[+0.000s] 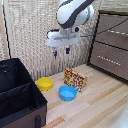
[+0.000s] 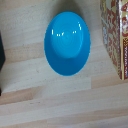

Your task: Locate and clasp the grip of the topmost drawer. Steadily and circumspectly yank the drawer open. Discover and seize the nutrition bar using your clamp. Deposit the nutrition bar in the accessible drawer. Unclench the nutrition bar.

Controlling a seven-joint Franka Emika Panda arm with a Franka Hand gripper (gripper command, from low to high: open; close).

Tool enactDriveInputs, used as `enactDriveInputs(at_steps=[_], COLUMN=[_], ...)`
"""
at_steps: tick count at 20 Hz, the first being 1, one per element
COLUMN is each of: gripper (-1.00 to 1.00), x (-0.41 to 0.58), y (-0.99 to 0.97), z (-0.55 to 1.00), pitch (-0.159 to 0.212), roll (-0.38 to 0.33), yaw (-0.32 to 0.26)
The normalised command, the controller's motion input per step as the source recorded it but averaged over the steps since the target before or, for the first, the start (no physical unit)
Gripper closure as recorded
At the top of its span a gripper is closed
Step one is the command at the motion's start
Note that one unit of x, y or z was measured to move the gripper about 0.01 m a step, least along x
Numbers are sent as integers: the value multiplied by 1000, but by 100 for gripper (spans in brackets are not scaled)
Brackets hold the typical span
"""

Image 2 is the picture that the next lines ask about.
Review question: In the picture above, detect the red yellow printed snack box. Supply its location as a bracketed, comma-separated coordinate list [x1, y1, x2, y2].
[99, 0, 128, 81]

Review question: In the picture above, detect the black fabric storage box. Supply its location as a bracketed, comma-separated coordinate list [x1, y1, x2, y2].
[0, 31, 6, 96]

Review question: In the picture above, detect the blue plastic bowl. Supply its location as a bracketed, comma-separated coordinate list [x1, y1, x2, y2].
[43, 11, 92, 77]

